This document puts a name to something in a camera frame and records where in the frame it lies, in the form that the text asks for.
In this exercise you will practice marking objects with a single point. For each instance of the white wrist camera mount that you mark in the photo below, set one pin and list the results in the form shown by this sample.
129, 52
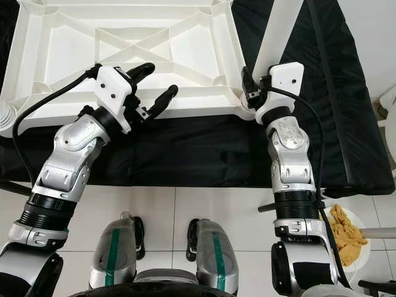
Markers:
288, 77
114, 90

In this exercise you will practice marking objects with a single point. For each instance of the black robot waist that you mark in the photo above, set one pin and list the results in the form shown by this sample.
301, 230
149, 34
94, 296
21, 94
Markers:
173, 293

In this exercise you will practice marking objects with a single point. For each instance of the white plastic table top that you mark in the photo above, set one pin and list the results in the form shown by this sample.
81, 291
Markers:
68, 49

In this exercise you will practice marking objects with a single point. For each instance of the white rounded floor appliance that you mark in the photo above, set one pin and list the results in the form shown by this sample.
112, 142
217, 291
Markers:
388, 102

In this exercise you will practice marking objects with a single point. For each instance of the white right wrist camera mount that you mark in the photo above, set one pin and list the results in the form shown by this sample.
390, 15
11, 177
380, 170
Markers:
288, 77

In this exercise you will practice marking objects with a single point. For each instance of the black table cloth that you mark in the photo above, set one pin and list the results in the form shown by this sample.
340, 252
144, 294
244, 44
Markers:
192, 154

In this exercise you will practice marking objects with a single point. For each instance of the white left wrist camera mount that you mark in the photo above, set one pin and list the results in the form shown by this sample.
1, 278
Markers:
114, 90

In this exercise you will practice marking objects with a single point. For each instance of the crumpled yellow cloth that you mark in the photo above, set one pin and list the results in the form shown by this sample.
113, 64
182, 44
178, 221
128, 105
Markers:
346, 235

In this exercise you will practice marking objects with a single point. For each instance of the white round plate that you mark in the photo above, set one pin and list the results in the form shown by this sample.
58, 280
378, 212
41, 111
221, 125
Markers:
364, 223

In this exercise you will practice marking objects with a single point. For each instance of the grey metal pole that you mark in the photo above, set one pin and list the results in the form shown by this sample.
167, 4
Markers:
380, 233

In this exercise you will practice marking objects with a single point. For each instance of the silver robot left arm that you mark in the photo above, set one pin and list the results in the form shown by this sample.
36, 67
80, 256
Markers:
71, 158

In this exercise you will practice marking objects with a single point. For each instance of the white plastic table leg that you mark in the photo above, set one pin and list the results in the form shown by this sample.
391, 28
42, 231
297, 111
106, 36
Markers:
281, 31
6, 117

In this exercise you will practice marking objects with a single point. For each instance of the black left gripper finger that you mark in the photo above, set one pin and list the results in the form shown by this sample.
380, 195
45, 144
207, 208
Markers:
163, 100
141, 70

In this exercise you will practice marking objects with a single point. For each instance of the black stand base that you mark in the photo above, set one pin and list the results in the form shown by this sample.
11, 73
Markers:
380, 288

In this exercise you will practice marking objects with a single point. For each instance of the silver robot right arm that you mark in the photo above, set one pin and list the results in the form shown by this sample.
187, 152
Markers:
291, 158

